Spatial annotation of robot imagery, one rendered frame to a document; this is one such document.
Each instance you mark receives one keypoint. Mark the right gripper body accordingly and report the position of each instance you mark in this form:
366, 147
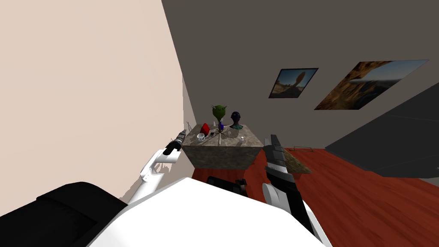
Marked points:
275, 154

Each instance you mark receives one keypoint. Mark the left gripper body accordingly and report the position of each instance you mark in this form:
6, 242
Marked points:
181, 136

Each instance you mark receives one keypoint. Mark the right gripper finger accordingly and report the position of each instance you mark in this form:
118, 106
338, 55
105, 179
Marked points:
275, 140

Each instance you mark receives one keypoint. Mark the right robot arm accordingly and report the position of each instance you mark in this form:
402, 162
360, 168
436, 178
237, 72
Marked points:
291, 199

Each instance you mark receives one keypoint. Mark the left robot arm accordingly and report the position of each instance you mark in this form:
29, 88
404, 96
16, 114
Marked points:
51, 216

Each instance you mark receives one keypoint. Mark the white mug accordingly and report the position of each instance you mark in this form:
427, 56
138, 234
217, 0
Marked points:
200, 137

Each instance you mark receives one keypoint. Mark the brown stone low table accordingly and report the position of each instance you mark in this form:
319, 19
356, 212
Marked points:
297, 164

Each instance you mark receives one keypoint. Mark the red angular object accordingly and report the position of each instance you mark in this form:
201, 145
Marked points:
205, 129

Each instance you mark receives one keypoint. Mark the blue bottle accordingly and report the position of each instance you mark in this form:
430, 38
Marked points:
221, 126

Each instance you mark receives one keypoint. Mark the dark blue bust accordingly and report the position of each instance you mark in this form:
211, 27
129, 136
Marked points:
235, 120

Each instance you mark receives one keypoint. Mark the green spiky head on stalk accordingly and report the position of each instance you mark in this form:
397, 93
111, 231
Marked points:
218, 112

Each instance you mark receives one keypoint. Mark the grey stone table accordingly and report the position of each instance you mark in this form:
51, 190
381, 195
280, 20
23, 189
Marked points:
223, 154

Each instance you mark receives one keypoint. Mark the small desert rock picture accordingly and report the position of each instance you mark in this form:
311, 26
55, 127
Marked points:
291, 83

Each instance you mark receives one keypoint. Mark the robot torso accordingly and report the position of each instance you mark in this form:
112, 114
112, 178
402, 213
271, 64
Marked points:
192, 219

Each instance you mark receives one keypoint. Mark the large desert rock picture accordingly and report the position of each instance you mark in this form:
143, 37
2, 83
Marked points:
367, 84

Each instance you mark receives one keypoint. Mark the dark grey large block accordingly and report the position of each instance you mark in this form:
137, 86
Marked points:
401, 144

